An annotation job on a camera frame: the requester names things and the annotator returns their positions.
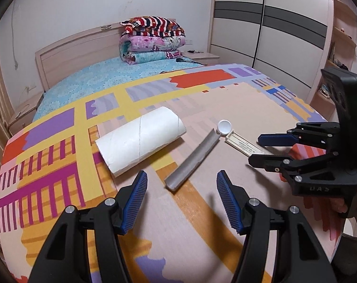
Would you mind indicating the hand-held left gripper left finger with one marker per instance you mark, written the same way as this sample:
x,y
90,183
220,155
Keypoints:
x,y
134,203

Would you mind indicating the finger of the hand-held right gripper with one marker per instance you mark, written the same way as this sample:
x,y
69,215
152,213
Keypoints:
x,y
276,140
264,162

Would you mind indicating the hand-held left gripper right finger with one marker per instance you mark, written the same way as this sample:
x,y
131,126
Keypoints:
x,y
230,203

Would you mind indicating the cream stick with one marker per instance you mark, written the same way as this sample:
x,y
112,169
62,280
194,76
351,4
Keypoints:
x,y
243,145

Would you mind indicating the grey angled strip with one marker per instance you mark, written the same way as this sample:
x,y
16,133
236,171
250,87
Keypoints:
x,y
193,160

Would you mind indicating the person's right hand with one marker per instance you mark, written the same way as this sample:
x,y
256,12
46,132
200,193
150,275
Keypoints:
x,y
339,205

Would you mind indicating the colourful patterned foam mat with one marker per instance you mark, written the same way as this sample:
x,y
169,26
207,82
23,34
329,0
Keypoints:
x,y
249,106

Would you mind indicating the white round cap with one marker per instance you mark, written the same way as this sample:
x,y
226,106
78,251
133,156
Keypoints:
x,y
224,126

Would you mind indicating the stack of books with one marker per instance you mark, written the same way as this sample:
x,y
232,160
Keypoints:
x,y
326,90

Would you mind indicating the white paper roll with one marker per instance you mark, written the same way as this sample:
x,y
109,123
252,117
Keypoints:
x,y
140,141

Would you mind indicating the dark shelf item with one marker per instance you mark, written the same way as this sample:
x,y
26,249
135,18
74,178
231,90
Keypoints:
x,y
340,63

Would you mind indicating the wooden nightstand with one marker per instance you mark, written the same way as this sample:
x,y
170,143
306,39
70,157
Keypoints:
x,y
22,115
206,58

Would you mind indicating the person's grey fuzzy clothing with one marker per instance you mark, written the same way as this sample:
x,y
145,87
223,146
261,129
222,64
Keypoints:
x,y
352,259

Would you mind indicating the small dark item on nightstand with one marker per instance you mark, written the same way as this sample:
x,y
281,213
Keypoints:
x,y
193,51

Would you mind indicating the sliding door wardrobe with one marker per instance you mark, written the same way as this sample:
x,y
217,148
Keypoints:
x,y
237,20

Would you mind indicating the wooden corner shelf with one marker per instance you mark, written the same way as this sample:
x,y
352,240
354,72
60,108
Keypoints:
x,y
343,14

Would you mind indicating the teal folded blanket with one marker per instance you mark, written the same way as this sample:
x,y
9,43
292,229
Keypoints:
x,y
149,56

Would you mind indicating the pink folded blanket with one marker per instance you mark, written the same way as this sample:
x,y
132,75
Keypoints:
x,y
152,43

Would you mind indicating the wooden bed headboard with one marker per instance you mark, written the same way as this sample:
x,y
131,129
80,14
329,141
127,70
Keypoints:
x,y
78,47

